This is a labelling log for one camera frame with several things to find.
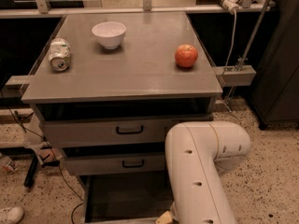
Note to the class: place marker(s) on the grey middle drawer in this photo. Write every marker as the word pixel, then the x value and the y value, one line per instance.
pixel 115 164

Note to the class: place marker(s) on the grey drawer cabinet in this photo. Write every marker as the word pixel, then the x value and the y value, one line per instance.
pixel 139 78

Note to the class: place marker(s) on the dark cabinet at right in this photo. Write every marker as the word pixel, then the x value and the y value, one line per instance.
pixel 274 92

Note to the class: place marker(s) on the white ceramic bowl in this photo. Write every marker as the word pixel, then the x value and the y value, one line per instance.
pixel 109 34

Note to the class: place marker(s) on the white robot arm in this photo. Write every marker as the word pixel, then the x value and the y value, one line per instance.
pixel 197 154

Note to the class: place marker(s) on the grey bottom drawer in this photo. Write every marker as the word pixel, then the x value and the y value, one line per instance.
pixel 132 198

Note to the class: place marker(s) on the white sneaker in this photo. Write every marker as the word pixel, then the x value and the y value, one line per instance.
pixel 11 215

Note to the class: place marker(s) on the black clamp tool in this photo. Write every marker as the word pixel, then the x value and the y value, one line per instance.
pixel 43 157

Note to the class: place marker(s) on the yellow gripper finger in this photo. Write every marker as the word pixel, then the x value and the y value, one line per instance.
pixel 165 218

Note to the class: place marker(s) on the grey drawer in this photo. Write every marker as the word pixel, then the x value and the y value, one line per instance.
pixel 114 131
pixel 115 164
pixel 132 198

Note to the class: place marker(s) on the crushed silver soda can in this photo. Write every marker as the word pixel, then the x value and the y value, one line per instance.
pixel 60 54

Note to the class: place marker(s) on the plastic bottle on floor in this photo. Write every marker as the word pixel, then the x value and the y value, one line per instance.
pixel 7 163

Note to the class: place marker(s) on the metal diagonal rod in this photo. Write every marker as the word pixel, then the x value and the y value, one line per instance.
pixel 245 4

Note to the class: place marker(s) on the red apple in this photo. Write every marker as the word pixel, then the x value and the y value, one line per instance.
pixel 186 55

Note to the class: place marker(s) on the grey top drawer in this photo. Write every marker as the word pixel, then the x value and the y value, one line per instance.
pixel 114 131

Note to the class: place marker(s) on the grey metal side bracket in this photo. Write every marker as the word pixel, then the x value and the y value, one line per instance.
pixel 233 78

